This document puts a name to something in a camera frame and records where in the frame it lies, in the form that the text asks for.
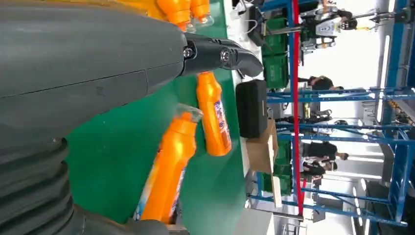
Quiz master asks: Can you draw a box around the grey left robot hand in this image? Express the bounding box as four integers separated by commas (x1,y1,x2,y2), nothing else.
0,0,264,235

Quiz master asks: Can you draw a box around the orange drink bottle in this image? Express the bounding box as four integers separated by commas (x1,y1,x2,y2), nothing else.
133,103,204,225
189,0,215,27
155,0,192,32
196,71,233,157

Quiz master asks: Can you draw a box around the green table mat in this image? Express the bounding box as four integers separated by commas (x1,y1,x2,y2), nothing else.
65,0,247,235

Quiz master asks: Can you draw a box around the black hard case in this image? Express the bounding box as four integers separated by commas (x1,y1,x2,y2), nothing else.
235,79,269,140

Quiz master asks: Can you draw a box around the green plastic crate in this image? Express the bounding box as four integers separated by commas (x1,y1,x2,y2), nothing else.
261,33,289,56
263,54,290,90
262,139,293,196

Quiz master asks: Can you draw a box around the brown cardboard box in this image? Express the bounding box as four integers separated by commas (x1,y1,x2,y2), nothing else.
245,119,279,174

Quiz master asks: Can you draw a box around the red pole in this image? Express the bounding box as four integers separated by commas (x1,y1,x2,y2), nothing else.
291,0,305,217

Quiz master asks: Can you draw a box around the person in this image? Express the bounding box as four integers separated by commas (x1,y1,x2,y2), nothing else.
301,141,349,162
300,160,339,179
298,75,345,92

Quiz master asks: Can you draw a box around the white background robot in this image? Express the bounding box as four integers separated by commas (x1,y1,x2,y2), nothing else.
300,0,359,53

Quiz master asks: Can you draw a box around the blue steel rack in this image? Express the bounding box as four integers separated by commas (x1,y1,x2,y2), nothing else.
248,0,415,228

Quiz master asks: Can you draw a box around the white cable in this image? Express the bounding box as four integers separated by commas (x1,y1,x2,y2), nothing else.
241,19,261,35

